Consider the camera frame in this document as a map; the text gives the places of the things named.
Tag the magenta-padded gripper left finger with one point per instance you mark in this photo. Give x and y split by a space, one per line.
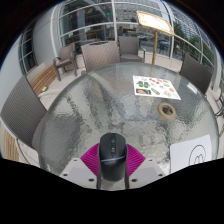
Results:
78 171

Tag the wooden slat bench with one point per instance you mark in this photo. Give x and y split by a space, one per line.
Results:
43 78
8 145

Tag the white sheet with food pictures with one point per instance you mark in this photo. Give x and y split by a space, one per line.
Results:
155 87

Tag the golden menu stand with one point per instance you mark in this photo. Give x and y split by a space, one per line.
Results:
155 21

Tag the white mouse pad with drawing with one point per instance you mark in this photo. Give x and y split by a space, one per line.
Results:
180 156

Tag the black computer mouse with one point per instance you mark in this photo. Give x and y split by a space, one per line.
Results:
113 156

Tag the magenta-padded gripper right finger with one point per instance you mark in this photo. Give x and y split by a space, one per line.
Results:
148 171

